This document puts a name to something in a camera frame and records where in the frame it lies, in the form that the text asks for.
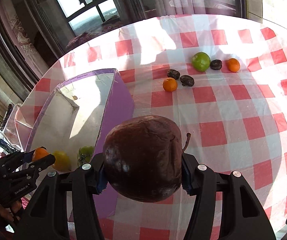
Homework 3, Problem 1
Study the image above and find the dark passion fruit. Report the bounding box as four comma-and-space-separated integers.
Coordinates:
180, 75, 195, 87
167, 69, 180, 80
210, 60, 222, 70

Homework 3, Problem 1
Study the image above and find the green apple on table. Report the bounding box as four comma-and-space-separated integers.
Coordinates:
192, 52, 211, 72

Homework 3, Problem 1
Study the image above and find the left hand black glove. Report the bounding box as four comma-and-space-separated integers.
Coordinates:
0, 200, 22, 222

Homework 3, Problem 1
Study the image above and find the pink checkered tablecloth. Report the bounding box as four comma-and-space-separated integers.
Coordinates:
15, 15, 287, 231

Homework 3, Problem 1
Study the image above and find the yellow fruit in box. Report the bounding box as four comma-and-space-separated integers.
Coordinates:
52, 151, 71, 172

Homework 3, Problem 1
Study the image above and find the green persimmon in box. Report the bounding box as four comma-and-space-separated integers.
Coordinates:
77, 146, 94, 166

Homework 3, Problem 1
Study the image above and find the dark red apple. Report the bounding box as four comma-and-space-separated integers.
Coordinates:
103, 115, 183, 203

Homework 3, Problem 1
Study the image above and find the small orange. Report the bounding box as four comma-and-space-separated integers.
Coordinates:
162, 77, 178, 92
226, 58, 240, 73

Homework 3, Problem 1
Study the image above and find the purple cardboard box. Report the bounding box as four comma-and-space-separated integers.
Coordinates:
24, 68, 135, 221

